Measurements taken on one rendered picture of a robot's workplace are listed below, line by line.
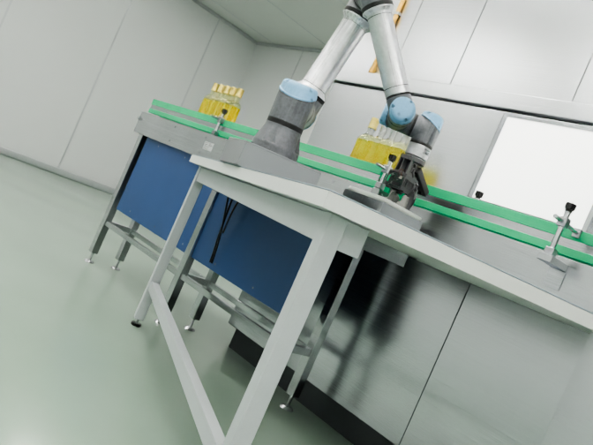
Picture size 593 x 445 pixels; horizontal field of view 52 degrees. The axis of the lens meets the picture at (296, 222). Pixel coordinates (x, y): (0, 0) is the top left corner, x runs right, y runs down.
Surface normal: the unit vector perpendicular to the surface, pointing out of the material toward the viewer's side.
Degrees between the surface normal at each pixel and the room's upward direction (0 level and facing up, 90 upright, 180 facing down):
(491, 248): 90
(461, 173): 90
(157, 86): 90
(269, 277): 90
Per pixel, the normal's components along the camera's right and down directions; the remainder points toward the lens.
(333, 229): 0.32, 0.15
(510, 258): -0.67, -0.29
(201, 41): 0.63, 0.28
